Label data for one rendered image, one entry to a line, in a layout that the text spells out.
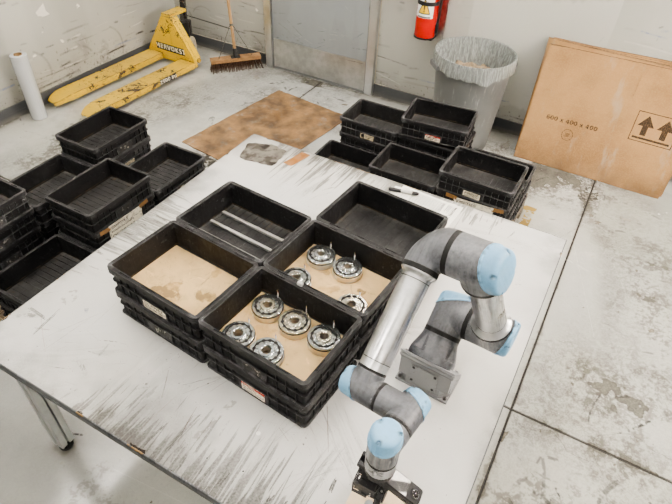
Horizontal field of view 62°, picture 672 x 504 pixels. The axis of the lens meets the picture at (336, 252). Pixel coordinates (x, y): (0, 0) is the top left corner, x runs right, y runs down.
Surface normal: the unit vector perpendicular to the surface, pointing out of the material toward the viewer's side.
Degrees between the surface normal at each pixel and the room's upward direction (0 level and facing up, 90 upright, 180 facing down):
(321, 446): 0
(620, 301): 0
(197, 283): 0
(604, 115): 77
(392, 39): 90
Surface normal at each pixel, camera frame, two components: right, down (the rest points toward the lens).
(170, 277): 0.04, -0.74
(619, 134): -0.47, 0.37
